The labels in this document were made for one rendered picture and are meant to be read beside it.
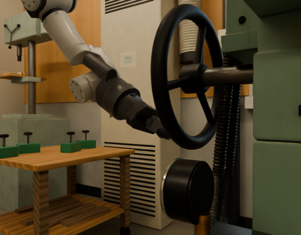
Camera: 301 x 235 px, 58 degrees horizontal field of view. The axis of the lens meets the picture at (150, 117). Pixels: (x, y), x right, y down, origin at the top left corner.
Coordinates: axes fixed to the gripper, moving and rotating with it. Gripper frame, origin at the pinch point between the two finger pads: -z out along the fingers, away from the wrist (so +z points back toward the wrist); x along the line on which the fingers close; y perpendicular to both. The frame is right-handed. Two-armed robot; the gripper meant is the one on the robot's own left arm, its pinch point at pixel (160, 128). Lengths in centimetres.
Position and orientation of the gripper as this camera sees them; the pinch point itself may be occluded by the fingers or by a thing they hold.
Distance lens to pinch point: 59.3
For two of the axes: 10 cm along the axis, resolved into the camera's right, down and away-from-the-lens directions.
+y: 5.3, -8.4, -1.0
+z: -7.0, -5.0, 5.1
